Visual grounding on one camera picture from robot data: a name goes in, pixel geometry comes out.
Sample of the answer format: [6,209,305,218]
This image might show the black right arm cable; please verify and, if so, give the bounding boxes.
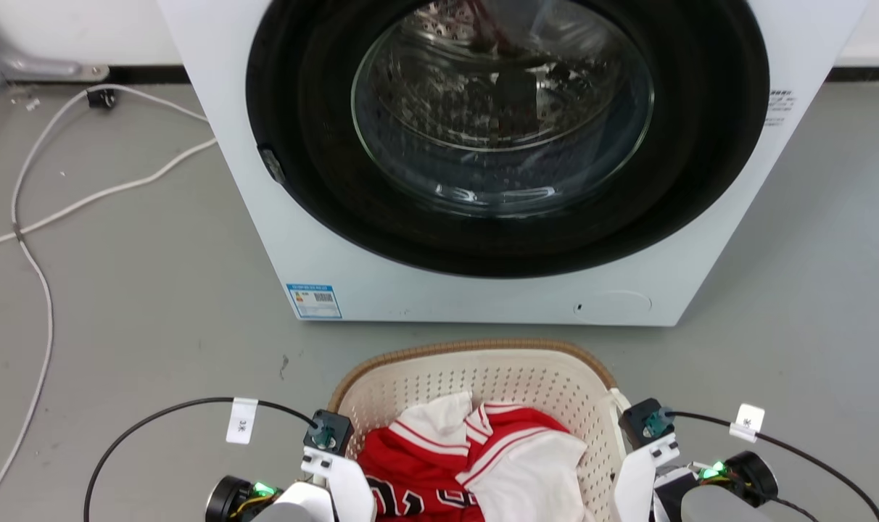
[664,410,879,522]

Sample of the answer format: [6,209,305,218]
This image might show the small printed text label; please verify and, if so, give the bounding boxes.
[764,88,796,128]

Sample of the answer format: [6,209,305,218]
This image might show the white tag with writing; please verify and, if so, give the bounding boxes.
[226,397,259,445]
[728,403,766,444]

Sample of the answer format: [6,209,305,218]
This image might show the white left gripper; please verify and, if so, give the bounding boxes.
[300,447,377,522]

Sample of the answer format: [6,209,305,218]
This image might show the cream perforated laundry basket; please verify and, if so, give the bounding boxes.
[328,339,633,522]

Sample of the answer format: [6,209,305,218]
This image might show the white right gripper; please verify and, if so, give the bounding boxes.
[612,432,681,522]

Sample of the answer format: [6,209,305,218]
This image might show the red and white jersey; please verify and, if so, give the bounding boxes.
[356,391,590,522]

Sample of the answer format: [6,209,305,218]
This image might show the thin grey floor cable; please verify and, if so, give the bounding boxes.
[0,83,210,520]

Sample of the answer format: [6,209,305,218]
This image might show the white garment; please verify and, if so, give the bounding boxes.
[460,429,591,522]

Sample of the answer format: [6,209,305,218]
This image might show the white front-load washing machine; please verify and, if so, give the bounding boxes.
[157,0,868,327]

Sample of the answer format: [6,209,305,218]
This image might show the black round washer door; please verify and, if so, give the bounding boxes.
[245,0,771,279]

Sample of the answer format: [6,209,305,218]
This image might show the thick white floor cable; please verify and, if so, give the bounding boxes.
[0,136,218,255]

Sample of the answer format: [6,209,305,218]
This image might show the round white filter cover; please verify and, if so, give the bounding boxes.
[574,290,653,325]

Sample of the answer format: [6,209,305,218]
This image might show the blue energy label sticker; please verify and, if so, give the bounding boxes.
[286,283,343,320]

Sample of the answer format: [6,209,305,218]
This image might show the small clear plastic scrap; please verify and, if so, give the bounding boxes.
[8,85,43,112]

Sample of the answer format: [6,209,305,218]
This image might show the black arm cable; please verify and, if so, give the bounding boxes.
[664,410,879,522]
[83,396,320,522]

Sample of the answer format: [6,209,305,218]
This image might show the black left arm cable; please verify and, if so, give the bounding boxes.
[83,396,320,522]

